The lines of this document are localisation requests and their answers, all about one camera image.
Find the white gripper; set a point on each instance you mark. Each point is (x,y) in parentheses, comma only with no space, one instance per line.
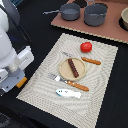
(12,67)

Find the white toy fish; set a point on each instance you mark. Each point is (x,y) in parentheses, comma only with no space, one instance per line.
(68,93)

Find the brown toy sausage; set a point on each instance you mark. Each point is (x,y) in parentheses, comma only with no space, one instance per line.
(73,68)

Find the red toy tomato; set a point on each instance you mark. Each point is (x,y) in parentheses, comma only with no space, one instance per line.
(86,47)

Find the yellow toy bread slice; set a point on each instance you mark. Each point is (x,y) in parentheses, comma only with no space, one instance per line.
(21,82)

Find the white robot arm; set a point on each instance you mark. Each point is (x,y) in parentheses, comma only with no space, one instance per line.
(9,19)

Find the round wooden plate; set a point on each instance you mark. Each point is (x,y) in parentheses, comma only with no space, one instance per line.
(66,72)

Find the beige woven placemat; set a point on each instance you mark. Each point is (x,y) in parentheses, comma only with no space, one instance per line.
(83,112)

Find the blue striped cloth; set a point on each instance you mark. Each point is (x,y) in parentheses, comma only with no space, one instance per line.
(17,2)

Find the small grey saucepan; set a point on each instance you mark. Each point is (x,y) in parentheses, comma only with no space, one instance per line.
(69,11)

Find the large grey pot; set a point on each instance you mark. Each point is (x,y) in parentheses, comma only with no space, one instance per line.
(94,15)

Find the pink toy stove board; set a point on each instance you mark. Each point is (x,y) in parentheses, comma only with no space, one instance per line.
(110,29)

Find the beige bowl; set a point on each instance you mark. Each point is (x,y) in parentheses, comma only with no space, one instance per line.
(124,15)

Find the wooden handled fork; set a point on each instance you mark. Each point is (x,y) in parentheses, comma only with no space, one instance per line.
(76,85)

